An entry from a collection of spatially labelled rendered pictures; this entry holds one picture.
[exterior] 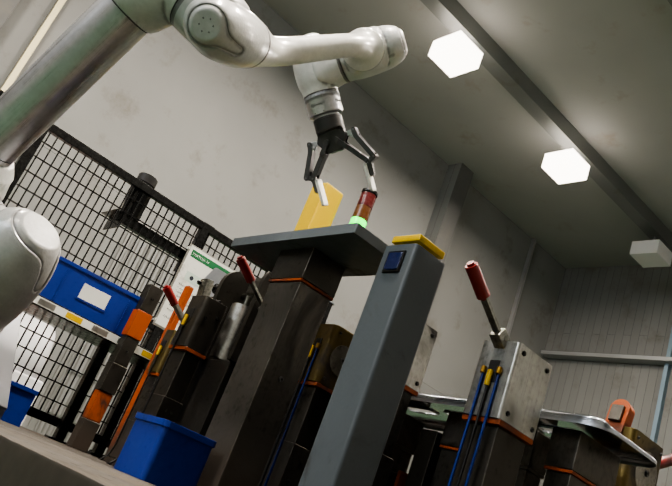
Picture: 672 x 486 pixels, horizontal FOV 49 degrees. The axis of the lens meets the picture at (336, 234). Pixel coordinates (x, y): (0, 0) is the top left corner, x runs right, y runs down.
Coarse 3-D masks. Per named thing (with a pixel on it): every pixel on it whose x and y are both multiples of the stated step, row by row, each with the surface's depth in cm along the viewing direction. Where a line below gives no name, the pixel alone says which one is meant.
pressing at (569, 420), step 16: (416, 400) 131; (432, 400) 128; (448, 400) 125; (464, 400) 123; (416, 416) 149; (432, 416) 144; (544, 416) 110; (560, 416) 109; (576, 416) 107; (592, 416) 106; (544, 432) 123; (592, 432) 112; (608, 432) 109; (608, 448) 117; (624, 448) 114; (640, 448) 109; (640, 464) 116; (656, 464) 112
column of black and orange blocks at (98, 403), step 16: (144, 304) 216; (128, 320) 216; (144, 320) 215; (128, 336) 212; (128, 352) 212; (112, 368) 208; (96, 384) 208; (112, 384) 208; (96, 400) 205; (96, 416) 205; (80, 432) 201; (96, 432) 204; (80, 448) 201
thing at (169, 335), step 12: (168, 336) 189; (168, 348) 186; (156, 360) 186; (156, 372) 184; (144, 384) 184; (144, 396) 183; (132, 408) 181; (132, 420) 180; (120, 432) 179; (120, 444) 178; (108, 456) 178
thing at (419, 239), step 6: (420, 234) 110; (396, 240) 113; (402, 240) 112; (408, 240) 111; (414, 240) 110; (420, 240) 109; (426, 240) 110; (426, 246) 110; (432, 246) 111; (432, 252) 111; (438, 252) 112; (444, 252) 112; (438, 258) 112
